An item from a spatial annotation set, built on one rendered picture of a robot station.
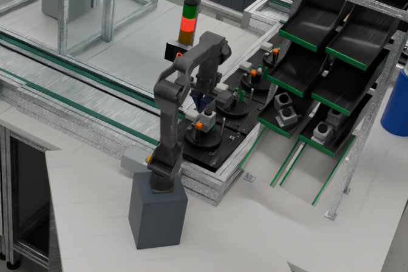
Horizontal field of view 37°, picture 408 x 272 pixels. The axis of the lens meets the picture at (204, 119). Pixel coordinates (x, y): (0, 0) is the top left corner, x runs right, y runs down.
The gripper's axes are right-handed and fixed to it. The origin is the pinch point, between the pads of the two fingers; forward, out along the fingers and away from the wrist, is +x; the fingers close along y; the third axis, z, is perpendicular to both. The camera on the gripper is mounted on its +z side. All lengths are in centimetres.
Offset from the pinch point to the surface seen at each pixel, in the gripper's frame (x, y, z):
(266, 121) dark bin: 5.9, -18.1, 13.9
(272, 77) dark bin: -11.5, -16.9, 12.1
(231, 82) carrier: 29, 14, 63
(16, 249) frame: 110, 72, -5
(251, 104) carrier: 29, 0, 53
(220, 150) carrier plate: 28.5, -3.6, 17.8
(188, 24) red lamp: -8.4, 22.7, 29.5
